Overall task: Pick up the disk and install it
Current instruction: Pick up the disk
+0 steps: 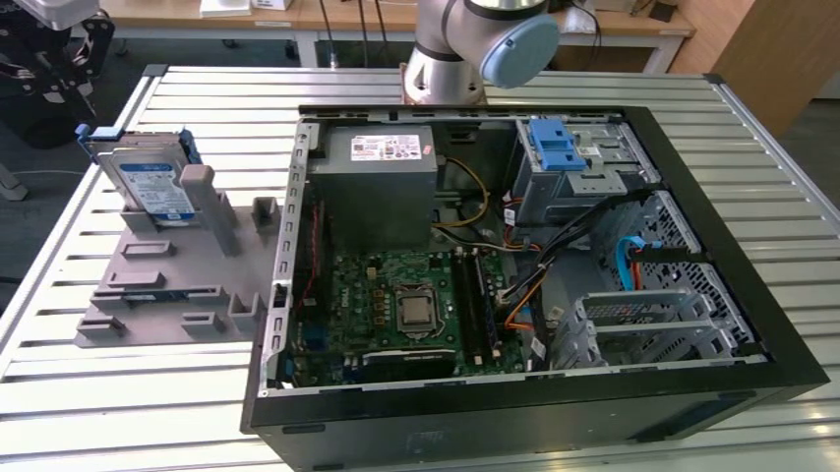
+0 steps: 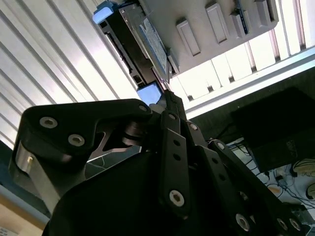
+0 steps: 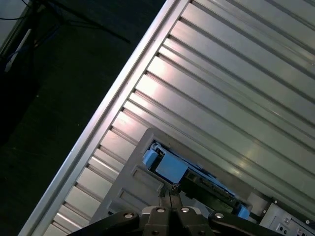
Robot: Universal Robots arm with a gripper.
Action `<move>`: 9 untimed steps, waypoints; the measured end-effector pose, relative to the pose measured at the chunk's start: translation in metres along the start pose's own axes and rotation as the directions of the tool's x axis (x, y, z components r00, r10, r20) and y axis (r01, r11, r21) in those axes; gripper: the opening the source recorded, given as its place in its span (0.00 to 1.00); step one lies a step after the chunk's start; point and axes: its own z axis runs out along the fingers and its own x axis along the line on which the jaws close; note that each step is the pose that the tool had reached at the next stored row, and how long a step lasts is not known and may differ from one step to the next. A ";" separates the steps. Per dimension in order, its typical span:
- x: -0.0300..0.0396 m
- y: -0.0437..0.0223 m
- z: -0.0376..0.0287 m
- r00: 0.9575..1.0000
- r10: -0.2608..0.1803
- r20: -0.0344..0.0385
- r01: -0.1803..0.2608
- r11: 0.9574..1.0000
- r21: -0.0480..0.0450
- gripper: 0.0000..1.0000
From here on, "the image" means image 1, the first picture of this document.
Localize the hard disk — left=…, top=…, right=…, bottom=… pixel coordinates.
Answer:
left=76, top=125, right=201, bottom=228

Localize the blue data wire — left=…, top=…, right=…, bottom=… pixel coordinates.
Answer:
left=615, top=236, right=649, bottom=296

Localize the metal disk bay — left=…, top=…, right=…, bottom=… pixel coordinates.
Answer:
left=550, top=289, right=756, bottom=370

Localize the black bin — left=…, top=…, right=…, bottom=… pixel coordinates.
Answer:
left=0, top=92, right=87, bottom=148

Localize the wooden desk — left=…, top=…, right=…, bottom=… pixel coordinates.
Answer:
left=97, top=0, right=697, bottom=75

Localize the grey stand foot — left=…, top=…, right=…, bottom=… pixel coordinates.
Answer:
left=0, top=161, right=29, bottom=202

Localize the grey parts rack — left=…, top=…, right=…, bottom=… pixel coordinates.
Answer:
left=75, top=164, right=284, bottom=350

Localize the RAM stick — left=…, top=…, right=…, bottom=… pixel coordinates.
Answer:
left=120, top=290, right=189, bottom=302

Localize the grey power supply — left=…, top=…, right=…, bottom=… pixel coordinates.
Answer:
left=307, top=125, right=439, bottom=252

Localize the green motherboard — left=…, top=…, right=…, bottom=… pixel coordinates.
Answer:
left=287, top=248, right=533, bottom=387

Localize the CPU socket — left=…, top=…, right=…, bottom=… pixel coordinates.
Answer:
left=391, top=282, right=444, bottom=341

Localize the silver CPU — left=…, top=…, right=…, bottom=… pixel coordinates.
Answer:
left=396, top=294, right=435, bottom=329

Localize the blue drive latch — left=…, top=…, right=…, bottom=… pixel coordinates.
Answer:
left=527, top=119, right=586, bottom=172

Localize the black RAM slot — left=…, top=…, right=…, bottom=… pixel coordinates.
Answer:
left=452, top=249, right=489, bottom=363

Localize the black graphics card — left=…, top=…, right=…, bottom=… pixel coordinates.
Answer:
left=358, top=347, right=458, bottom=383

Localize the metal optical drive cage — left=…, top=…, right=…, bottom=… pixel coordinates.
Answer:
left=510, top=117, right=661, bottom=227

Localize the black open PC case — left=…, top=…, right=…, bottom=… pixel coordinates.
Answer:
left=239, top=103, right=832, bottom=472

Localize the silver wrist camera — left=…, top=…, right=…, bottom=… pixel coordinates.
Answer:
left=12, top=0, right=100, bottom=30

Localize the red wire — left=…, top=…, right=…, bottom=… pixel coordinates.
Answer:
left=304, top=201, right=327, bottom=306

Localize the yellow wire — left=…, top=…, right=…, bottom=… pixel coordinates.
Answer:
left=431, top=156, right=491, bottom=230

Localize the black wire bundle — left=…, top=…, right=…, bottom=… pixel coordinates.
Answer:
left=501, top=191, right=650, bottom=301

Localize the orange wire bundle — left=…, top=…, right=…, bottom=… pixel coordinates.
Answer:
left=503, top=302, right=537, bottom=331

